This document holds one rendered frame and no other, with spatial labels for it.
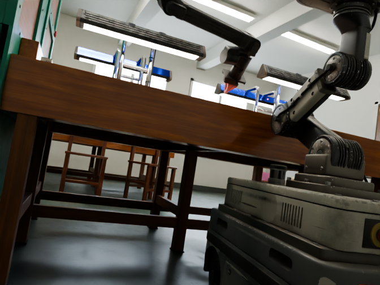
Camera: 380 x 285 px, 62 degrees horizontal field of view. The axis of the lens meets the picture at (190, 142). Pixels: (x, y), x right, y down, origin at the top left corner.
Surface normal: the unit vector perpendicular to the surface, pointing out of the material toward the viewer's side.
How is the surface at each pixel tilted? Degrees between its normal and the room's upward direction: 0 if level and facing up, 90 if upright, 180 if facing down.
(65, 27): 90
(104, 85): 90
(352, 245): 90
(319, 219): 90
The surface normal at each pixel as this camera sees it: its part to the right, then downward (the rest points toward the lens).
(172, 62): 0.42, 0.00
